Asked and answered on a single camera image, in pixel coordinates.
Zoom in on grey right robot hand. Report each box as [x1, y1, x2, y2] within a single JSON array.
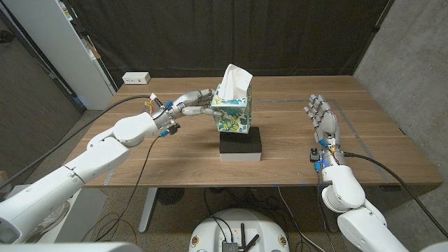
[[302, 93, 346, 168]]

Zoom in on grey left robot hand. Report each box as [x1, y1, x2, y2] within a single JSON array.
[[150, 87, 223, 130]]

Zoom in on teal floral tissue box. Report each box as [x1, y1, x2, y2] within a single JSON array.
[[210, 83, 253, 134]]

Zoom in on white tissue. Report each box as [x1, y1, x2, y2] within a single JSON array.
[[216, 63, 253, 101]]

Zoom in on black electronics box with antennas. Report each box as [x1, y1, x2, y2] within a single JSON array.
[[221, 222, 260, 252]]

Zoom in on white power strip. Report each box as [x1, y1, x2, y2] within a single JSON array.
[[121, 71, 152, 85]]

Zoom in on black and white foam block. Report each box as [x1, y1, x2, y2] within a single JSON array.
[[218, 126, 263, 163]]

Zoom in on round black floor fan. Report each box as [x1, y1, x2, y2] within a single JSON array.
[[156, 187, 186, 206]]

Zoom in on black backdrop curtain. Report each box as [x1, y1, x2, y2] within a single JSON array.
[[66, 0, 396, 88]]

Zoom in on grey table leg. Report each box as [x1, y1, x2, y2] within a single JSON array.
[[316, 185, 340, 234]]

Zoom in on white table leg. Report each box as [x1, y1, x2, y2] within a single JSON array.
[[138, 187, 158, 234]]

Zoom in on white robot torso base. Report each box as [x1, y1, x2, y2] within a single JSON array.
[[188, 208, 291, 252]]

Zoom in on white cabinet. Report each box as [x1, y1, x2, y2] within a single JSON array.
[[1, 0, 118, 111]]

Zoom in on grey sneaker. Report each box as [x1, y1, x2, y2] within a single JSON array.
[[34, 201, 71, 242]]

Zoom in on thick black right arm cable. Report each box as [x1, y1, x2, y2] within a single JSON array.
[[344, 151, 448, 239]]

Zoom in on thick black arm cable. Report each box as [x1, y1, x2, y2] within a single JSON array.
[[344, 151, 448, 239], [0, 94, 155, 190]]

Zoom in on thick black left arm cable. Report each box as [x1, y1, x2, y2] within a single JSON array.
[[0, 94, 155, 190]]

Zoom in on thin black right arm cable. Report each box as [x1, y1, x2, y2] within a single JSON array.
[[316, 171, 337, 252]]

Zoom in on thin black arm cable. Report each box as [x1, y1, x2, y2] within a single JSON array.
[[92, 134, 165, 243], [316, 171, 337, 252]]

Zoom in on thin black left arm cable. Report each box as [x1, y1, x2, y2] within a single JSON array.
[[92, 134, 165, 243]]

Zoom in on white floor cable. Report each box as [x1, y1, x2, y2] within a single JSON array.
[[276, 185, 328, 252]]

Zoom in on black torso cable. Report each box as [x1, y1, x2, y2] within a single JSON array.
[[203, 188, 235, 243]]

